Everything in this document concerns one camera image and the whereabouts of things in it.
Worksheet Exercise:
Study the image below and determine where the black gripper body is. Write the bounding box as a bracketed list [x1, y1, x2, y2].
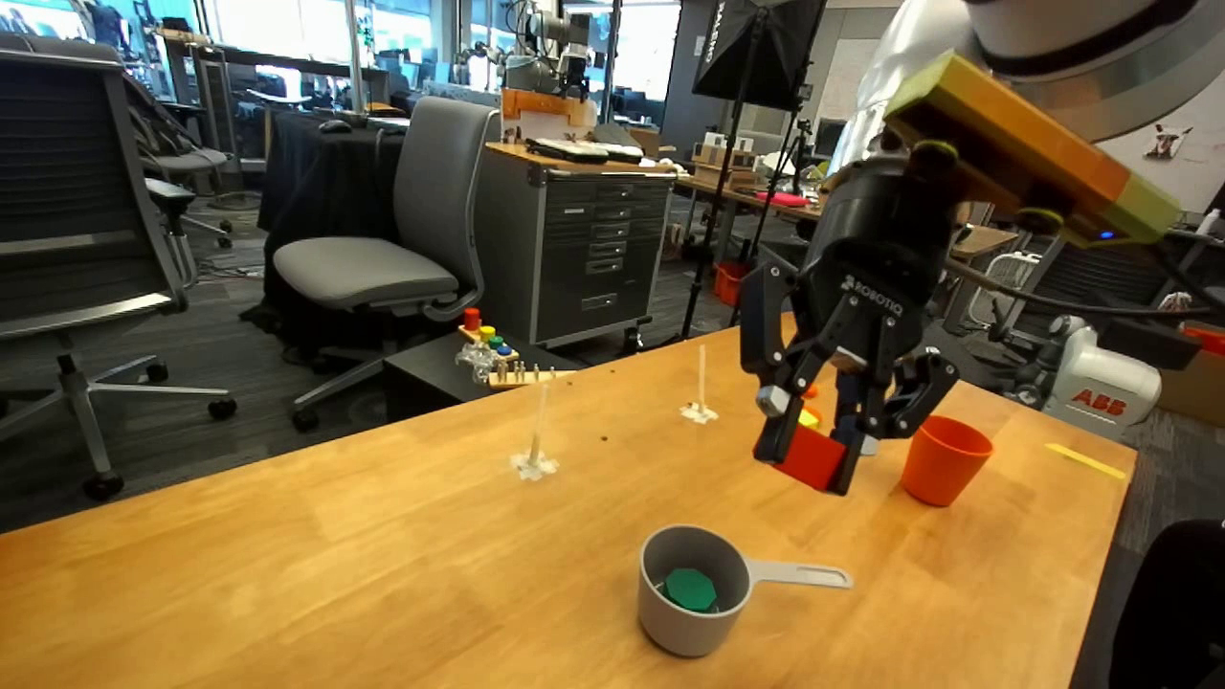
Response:
[807, 137, 978, 337]

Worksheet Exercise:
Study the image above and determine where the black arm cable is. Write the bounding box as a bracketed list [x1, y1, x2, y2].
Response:
[939, 202, 1225, 328]

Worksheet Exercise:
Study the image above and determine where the yellow tape strip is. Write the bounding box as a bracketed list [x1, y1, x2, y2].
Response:
[1041, 441, 1135, 487]

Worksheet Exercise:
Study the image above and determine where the thin white peg stand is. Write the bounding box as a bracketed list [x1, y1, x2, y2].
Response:
[679, 341, 725, 428]
[511, 377, 563, 487]

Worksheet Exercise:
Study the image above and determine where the red bin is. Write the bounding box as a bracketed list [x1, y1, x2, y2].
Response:
[707, 258, 748, 311]

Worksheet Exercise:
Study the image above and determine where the black mesh office chair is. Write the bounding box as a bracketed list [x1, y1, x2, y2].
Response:
[0, 46, 243, 504]

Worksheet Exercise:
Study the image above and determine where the colourful stacking toy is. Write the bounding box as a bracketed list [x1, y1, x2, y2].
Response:
[457, 302, 581, 396]

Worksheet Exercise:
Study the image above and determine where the orange white box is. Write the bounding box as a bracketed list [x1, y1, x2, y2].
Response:
[497, 83, 603, 145]

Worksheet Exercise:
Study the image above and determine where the white ABB robot base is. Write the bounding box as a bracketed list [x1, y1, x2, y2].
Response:
[1036, 314, 1167, 446]

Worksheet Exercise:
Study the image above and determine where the grey drawer cabinet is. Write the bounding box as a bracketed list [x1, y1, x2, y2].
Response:
[476, 142, 679, 358]

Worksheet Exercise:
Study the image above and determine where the orange plastic cup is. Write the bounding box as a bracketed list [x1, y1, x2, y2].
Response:
[901, 414, 1001, 515]

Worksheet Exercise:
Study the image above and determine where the dark low side table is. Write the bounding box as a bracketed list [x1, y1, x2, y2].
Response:
[379, 335, 588, 418]

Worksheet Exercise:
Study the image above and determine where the person in dark clothes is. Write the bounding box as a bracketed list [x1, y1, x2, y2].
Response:
[1107, 515, 1225, 689]

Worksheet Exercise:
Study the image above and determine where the grey pot with handle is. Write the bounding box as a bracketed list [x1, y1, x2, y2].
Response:
[636, 522, 856, 664]

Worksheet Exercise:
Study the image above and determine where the black draped jacket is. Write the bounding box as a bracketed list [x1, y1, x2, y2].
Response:
[258, 106, 412, 249]

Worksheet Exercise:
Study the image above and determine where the orange cube block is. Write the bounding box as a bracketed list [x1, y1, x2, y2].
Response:
[775, 423, 854, 493]

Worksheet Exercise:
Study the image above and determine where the black light stand pole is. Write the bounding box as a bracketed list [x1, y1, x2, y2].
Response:
[674, 101, 775, 345]

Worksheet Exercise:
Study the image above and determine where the grey padded office chair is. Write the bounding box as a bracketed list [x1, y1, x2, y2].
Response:
[268, 96, 497, 433]

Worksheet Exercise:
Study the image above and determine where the black softbox light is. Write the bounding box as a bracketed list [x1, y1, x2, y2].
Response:
[691, 0, 832, 114]

